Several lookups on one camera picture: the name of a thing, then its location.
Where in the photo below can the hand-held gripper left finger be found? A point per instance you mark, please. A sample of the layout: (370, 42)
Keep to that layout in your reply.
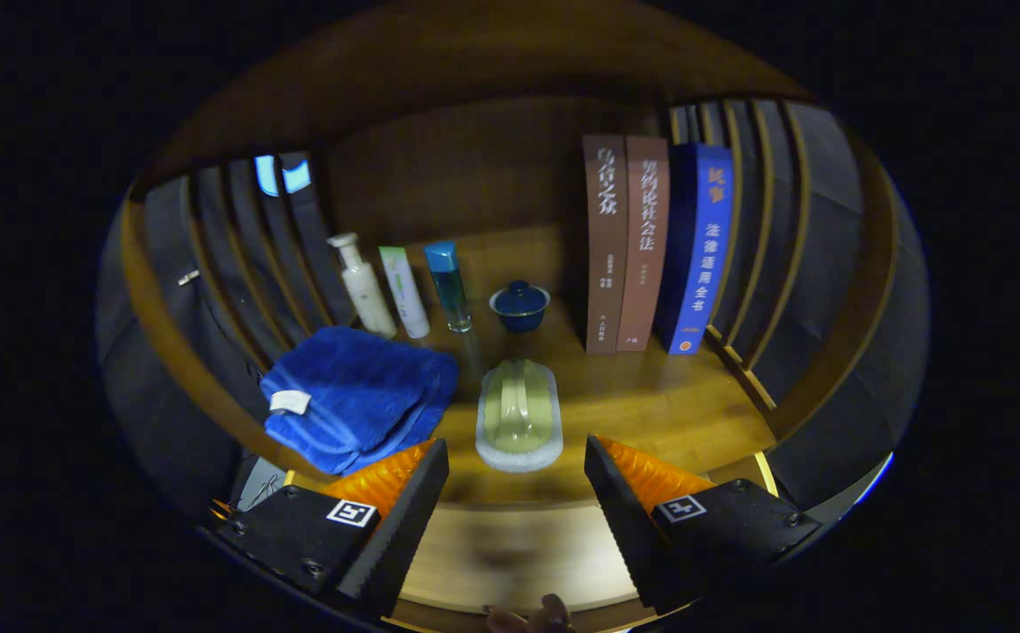
(396, 532)

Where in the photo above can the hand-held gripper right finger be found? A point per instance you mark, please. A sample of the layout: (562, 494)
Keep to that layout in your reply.
(629, 532)

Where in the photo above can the wooden drawer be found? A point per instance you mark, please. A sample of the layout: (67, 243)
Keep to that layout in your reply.
(519, 545)

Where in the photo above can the green scrub brush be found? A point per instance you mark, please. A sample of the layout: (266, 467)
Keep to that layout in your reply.
(519, 413)

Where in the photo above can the wooden countertop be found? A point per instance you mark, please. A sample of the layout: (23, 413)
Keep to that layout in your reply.
(651, 404)

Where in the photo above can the wooden cabinet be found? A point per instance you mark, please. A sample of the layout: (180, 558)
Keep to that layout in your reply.
(475, 70)

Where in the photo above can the folded blue towel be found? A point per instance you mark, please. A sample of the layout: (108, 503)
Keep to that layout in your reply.
(360, 387)

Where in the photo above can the white pump bottle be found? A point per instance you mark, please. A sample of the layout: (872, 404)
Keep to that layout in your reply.
(369, 299)

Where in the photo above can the white and green tube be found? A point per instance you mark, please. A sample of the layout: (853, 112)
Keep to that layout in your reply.
(406, 294)

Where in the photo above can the teal bottle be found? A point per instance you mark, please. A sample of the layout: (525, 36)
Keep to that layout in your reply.
(450, 290)

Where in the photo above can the blue lidded teacup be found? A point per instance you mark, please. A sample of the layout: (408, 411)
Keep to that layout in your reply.
(520, 308)

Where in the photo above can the brown book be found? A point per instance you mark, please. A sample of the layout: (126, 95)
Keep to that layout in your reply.
(646, 246)
(607, 246)

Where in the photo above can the blue book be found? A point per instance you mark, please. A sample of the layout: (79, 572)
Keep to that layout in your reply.
(703, 255)

